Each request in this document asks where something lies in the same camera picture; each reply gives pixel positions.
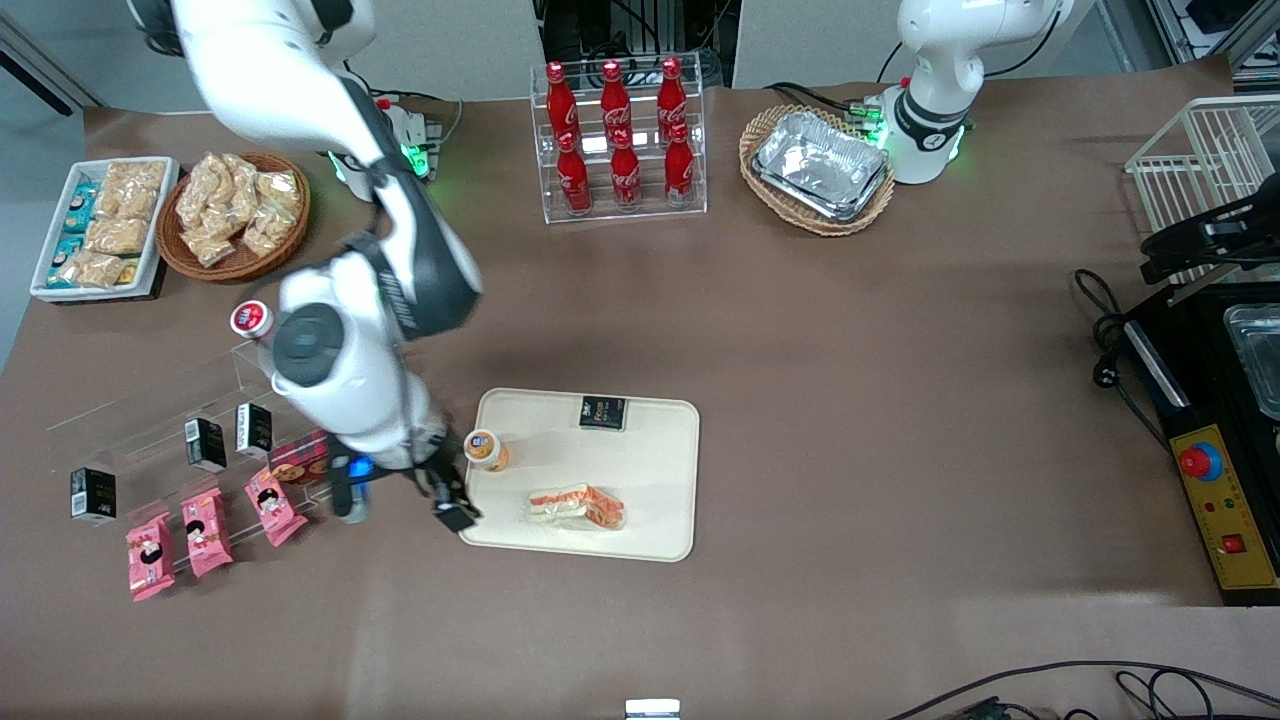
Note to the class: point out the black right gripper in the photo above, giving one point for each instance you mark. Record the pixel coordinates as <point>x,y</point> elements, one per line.
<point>437,479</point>

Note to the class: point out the triangle sandwich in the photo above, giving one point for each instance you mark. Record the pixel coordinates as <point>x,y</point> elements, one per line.
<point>575,508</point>

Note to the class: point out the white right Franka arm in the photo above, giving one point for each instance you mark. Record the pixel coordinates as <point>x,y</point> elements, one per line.
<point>330,90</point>

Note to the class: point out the cream plastic tray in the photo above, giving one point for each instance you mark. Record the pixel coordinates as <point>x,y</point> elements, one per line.
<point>640,470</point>

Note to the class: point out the aluminium foil tray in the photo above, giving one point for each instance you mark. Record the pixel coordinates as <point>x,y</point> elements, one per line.
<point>820,165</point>

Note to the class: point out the orange lid yogurt cup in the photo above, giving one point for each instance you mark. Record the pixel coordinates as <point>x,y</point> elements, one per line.
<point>483,448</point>

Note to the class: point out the red tartan shortbread box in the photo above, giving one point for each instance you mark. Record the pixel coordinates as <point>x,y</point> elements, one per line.
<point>300,462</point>

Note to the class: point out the pink cartoon snack packet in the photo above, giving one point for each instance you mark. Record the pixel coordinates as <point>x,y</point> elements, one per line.
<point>150,556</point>
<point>275,505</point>
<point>207,532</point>

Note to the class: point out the small black carton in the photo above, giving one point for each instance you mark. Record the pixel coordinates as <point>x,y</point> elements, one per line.
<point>603,413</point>
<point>205,445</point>
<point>93,496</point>
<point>254,430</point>

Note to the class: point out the red lid yogurt cup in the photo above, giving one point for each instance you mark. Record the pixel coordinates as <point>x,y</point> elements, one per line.
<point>250,320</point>

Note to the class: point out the small white device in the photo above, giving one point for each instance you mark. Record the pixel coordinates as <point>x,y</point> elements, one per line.
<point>652,710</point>

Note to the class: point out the brown wicker snack basket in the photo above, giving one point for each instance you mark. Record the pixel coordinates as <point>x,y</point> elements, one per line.
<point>240,270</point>

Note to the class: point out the clear bag of crackers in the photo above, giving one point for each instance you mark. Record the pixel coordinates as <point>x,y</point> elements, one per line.
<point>280,187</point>
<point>203,185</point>
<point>268,228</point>
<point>210,247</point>
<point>240,175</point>

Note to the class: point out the red cola bottle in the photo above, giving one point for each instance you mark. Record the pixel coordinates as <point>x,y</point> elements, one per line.
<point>680,170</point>
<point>626,178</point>
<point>614,98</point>
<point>560,100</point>
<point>574,180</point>
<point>671,95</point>

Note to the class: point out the clear acrylic bottle rack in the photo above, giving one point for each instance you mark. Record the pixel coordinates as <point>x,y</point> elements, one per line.
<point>690,210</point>

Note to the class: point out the tan snack bag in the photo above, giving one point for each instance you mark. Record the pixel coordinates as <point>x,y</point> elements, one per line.
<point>128,203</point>
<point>92,270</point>
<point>137,176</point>
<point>117,236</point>

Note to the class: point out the light wicker basket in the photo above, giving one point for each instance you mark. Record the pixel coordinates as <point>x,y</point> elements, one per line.
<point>800,225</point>

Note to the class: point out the teal snack packet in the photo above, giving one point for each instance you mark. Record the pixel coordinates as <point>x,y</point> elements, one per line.
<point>86,194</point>
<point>77,218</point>
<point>67,250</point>

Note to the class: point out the white rectangular snack bin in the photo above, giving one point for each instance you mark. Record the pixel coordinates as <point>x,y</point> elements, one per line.
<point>45,270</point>

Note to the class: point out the black equipment rack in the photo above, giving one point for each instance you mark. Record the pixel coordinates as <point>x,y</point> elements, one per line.
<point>640,30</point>

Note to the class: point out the black sealing machine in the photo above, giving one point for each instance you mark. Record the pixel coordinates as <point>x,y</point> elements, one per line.
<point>1225,520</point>

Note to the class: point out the grey food container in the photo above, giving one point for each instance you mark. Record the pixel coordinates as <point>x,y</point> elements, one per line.
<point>1258,360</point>

